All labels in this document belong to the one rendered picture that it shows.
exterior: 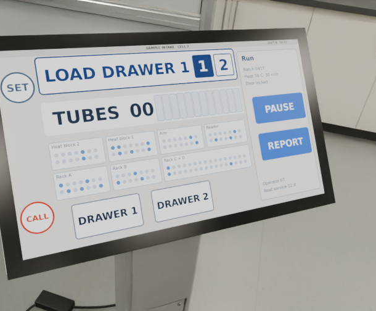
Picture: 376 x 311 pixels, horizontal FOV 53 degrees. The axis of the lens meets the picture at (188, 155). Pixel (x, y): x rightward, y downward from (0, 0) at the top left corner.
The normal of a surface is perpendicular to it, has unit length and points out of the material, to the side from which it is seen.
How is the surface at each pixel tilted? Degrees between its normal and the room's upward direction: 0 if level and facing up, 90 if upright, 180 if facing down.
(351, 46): 90
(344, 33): 90
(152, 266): 90
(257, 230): 0
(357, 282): 0
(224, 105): 50
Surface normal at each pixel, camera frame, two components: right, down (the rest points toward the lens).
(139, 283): 0.37, 0.57
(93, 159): 0.35, -0.08
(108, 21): -0.22, 0.55
